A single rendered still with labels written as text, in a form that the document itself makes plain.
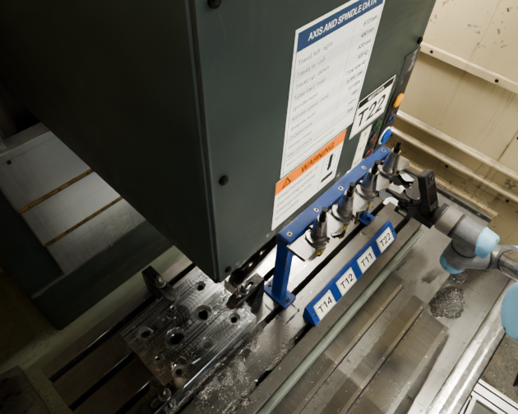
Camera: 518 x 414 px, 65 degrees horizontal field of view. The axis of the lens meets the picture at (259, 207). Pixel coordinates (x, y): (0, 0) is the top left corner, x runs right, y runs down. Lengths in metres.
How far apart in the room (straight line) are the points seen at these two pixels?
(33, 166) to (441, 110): 1.29
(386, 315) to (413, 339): 0.12
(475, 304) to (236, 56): 1.55
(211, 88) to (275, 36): 0.08
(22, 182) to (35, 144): 0.10
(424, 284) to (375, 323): 0.27
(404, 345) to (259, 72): 1.26
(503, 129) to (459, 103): 0.16
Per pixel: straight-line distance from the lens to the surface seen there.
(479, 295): 1.81
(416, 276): 1.68
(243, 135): 0.42
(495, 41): 1.45
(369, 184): 1.14
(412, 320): 1.58
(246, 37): 0.36
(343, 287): 1.32
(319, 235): 1.01
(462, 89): 1.54
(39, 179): 1.15
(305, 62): 0.45
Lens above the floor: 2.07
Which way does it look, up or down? 51 degrees down
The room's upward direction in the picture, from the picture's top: 3 degrees clockwise
